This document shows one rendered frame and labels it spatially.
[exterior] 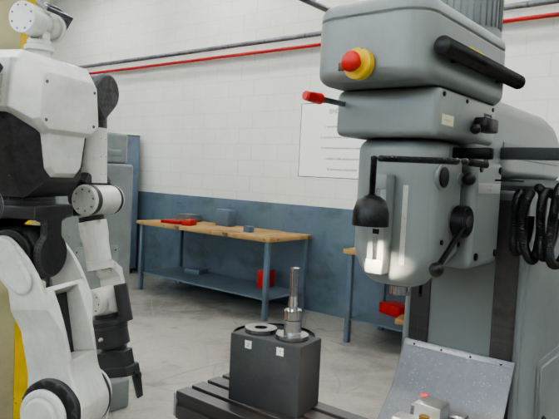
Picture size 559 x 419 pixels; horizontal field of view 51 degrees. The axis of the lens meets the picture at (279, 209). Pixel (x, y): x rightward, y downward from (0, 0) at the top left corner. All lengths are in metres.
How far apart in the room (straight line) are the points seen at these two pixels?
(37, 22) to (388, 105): 0.76
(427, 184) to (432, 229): 0.10
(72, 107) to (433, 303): 1.10
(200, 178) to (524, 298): 6.54
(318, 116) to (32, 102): 5.55
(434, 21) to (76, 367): 1.02
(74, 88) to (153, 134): 7.31
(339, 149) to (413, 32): 5.36
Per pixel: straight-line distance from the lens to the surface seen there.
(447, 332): 1.75
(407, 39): 1.15
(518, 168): 1.72
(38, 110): 1.28
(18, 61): 1.30
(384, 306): 5.85
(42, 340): 1.38
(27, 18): 1.39
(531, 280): 1.68
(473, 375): 1.72
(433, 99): 1.20
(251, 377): 1.63
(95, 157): 1.55
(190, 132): 8.07
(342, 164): 6.44
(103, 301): 1.53
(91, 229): 1.55
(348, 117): 1.29
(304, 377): 1.57
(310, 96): 1.19
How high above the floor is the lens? 1.54
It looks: 3 degrees down
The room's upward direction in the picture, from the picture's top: 3 degrees clockwise
